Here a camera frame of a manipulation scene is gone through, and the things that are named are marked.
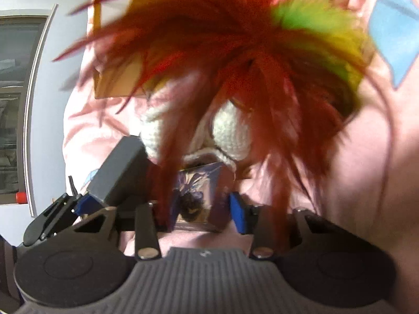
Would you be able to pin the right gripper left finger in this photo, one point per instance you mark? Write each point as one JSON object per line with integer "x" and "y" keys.
{"x": 148, "y": 222}

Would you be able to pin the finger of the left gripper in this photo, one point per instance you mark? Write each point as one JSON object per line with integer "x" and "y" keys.
{"x": 87, "y": 205}
{"x": 58, "y": 216}

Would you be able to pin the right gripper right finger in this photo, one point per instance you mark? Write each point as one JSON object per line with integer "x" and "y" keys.
{"x": 255, "y": 221}

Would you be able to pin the dark grey box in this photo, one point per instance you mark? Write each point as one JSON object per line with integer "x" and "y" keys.
{"x": 123, "y": 174}

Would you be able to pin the purple patterned small box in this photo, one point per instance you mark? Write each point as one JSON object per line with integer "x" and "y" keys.
{"x": 201, "y": 198}

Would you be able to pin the white crochet bunny plush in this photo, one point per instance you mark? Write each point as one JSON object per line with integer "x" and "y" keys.
{"x": 224, "y": 137}

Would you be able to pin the red feather shuttlecock toy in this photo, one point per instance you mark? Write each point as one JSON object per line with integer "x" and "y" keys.
{"x": 292, "y": 67}

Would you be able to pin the orange cardboard storage box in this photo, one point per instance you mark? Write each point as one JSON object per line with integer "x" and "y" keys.
{"x": 117, "y": 63}

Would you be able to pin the window with grey frame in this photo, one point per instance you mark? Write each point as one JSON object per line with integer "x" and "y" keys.
{"x": 23, "y": 37}

